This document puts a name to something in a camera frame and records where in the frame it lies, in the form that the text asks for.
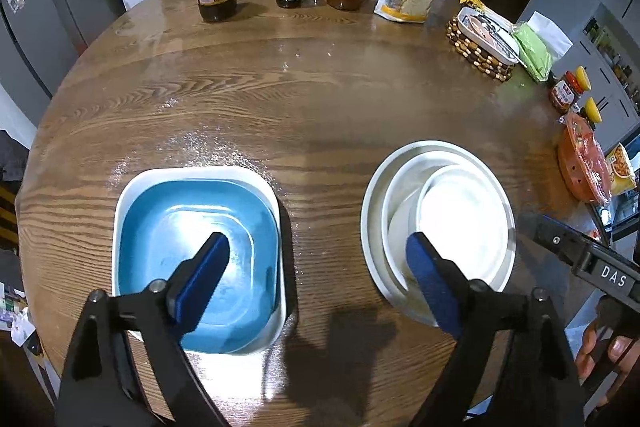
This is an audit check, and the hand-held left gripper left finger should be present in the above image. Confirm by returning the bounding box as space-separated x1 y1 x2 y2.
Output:
54 231 232 427

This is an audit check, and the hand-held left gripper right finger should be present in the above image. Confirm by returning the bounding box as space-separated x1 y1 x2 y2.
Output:
405 231 586 427

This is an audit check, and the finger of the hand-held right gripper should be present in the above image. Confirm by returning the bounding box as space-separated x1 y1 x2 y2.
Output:
530 214 598 275

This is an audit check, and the blue dish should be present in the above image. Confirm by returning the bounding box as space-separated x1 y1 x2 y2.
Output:
118 178 279 354

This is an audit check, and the large white bowl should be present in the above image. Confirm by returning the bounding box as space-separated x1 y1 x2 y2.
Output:
360 140 517 324

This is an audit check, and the medium white bowl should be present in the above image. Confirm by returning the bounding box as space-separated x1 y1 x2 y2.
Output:
381 152 516 308

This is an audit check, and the large patterned square plate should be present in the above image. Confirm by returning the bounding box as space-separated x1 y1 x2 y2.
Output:
111 165 287 357

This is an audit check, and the person's right hand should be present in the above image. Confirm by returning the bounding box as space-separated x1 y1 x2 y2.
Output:
574 314 640 408

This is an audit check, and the orange plastic basket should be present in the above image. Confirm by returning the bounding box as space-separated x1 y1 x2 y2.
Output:
557 112 613 202

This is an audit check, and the yellow snack bag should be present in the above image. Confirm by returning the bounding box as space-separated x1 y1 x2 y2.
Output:
605 142 638 198

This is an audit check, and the white cabinet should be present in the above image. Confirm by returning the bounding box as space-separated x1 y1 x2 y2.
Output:
520 0 640 152

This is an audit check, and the dark jar with yellow lid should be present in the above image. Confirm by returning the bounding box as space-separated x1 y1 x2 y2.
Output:
575 97 605 130

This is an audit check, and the red jar with yellow lid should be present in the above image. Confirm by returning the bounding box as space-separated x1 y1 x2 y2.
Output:
549 66 592 114

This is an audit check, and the crumpled white paper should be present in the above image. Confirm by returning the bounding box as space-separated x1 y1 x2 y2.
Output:
10 307 37 348

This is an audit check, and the green tissue pack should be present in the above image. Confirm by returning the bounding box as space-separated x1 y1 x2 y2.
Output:
511 21 555 84

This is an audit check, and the white rectangular tray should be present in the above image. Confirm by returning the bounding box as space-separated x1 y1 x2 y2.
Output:
457 6 521 66

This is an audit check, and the yellow black striped seat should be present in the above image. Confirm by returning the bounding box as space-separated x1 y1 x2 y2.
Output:
0 184 21 248

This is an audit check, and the metal utensil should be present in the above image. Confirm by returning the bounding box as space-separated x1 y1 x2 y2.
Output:
475 12 518 58

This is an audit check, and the white paper bag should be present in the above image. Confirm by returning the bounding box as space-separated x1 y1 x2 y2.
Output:
525 11 573 60

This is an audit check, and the beaded wooden trivet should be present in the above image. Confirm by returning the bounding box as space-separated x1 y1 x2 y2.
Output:
446 14 518 84

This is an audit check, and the pink spoon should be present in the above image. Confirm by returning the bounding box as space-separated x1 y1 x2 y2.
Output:
467 14 503 48

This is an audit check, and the dark cloth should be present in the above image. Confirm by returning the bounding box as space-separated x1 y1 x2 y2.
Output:
0 129 33 182

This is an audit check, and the yellow packet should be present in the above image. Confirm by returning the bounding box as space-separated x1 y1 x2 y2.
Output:
459 0 496 15

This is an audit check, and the grey refrigerator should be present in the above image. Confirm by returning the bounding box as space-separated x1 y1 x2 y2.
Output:
0 0 126 98

